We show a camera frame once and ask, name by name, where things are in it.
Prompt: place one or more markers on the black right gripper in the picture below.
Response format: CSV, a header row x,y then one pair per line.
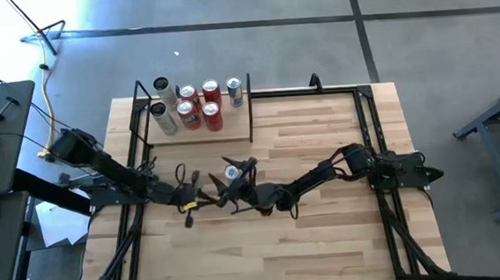
x,y
258,194

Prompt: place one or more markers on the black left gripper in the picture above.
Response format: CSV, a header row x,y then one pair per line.
x,y
179,193

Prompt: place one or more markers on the silver beverage can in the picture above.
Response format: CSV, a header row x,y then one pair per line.
x,y
232,172

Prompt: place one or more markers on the red Coca-Cola Zero Sugar can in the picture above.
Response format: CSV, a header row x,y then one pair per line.
x,y
213,118

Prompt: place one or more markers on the red soda can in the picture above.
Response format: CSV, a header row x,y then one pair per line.
x,y
189,117

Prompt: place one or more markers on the blue silver Red Bull can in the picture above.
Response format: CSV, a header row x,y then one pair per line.
x,y
236,97

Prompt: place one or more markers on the tall white slim can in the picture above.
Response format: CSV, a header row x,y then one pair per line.
x,y
166,121
168,97

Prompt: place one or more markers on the red blue Fanta can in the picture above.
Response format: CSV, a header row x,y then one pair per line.
x,y
188,92

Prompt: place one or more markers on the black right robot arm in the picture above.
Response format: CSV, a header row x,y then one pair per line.
x,y
323,172

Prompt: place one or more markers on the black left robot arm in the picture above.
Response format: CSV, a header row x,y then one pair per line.
x,y
101,163

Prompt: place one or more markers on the white paper sheet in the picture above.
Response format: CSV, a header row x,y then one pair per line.
x,y
59,226

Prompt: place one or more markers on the black desk leg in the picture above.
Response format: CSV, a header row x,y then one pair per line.
x,y
46,189

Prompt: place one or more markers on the black stand legs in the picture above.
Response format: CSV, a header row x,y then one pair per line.
x,y
49,39

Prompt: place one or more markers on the black aluminium table frame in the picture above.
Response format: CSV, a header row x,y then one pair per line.
x,y
317,92

